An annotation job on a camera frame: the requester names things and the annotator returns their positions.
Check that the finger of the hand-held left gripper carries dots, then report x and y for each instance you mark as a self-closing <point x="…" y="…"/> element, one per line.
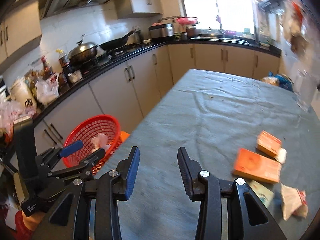
<point x="86" y="165"/>
<point x="72" y="148"/>

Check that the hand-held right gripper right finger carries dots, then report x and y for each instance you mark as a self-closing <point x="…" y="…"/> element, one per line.
<point x="186" y="175"/>

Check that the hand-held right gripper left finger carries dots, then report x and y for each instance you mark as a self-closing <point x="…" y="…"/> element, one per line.
<point x="132" y="172"/>

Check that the clear plastic bag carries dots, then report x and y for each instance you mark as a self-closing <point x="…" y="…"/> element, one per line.
<point x="108" y="148"/>

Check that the plastic bag red print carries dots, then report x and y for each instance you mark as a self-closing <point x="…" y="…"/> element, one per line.
<point x="100" y="140"/>

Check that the red plastic basket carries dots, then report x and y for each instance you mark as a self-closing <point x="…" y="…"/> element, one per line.
<point x="100" y="125"/>

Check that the striped paper bag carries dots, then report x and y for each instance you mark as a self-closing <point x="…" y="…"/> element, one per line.
<point x="288" y="200"/>

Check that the pink plastic bags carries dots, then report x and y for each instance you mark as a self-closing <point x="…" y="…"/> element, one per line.
<point x="10" y="115"/>

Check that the grey tablecloth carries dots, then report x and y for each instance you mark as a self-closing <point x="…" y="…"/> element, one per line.
<point x="200" y="117"/>

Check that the white canister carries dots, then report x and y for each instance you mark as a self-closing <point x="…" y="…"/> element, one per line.
<point x="22" y="92"/>

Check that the white red plastic bag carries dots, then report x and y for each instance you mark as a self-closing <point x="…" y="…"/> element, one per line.
<point x="47" y="90"/>

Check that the beige base cabinets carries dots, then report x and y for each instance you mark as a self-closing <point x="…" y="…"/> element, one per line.
<point x="112" y="92"/>

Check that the large orange box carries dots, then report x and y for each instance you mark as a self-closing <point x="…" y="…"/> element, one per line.
<point x="255" y="165"/>

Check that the small food container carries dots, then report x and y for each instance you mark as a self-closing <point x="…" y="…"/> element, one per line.
<point x="75" y="76"/>

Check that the white teal tissue pack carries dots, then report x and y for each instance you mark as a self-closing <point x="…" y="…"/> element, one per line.
<point x="261" y="192"/>

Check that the dark sauce bottle yellow cap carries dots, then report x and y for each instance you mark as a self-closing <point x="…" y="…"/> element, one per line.
<point x="63" y="67"/>

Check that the small orange box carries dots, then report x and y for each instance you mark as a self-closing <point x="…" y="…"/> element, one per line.
<point x="268" y="141"/>

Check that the steel pot with lid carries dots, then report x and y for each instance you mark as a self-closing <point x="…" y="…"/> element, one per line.
<point x="83" y="51"/>

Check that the black gas stove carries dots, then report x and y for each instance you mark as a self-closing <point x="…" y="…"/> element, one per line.
<point x="120" y="52"/>

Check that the black wok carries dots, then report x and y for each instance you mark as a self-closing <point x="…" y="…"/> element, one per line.
<point x="112" y="44"/>

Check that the red white packet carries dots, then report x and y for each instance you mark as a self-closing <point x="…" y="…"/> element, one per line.
<point x="302" y="197"/>

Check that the brown food bag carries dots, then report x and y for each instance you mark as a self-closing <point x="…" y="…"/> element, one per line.
<point x="270" y="81"/>

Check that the steel kettle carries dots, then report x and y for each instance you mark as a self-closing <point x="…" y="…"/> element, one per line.
<point x="137" y="37"/>

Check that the black kitchen countertop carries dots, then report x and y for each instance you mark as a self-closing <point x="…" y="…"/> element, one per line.
<point x="155" y="45"/>

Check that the blue plastic bag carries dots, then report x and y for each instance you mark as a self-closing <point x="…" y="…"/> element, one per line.
<point x="283" y="81"/>

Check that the dark brown pot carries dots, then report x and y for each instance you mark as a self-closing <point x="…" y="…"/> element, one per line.
<point x="192" y="31"/>

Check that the pan with glass lid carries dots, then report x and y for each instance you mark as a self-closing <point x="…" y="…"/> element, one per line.
<point x="211" y="33"/>

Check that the steel rice cooker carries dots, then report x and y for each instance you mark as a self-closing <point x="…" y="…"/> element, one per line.
<point x="162" y="31"/>

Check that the clear plastic pitcher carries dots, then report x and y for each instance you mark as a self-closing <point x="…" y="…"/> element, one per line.
<point x="303" y="90"/>

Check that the purple basin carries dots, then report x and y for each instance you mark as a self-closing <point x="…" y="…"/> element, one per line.
<point x="230" y="33"/>

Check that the red colander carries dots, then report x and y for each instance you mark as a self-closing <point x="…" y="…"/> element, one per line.
<point x="187" y="20"/>

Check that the kitchen faucet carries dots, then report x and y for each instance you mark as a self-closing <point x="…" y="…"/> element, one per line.
<point x="220" y="22"/>

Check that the kitchen window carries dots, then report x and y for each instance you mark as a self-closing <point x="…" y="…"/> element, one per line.
<point x="217" y="2"/>

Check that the hanging plastic bags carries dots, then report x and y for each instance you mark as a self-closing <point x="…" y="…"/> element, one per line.
<point x="296" y="30"/>

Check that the beige wall cabinet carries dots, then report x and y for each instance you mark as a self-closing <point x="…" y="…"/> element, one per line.
<point x="20" y="32"/>
<point x="142" y="3"/>

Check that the black wall rack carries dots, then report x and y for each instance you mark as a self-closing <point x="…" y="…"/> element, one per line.
<point x="271" y="1"/>

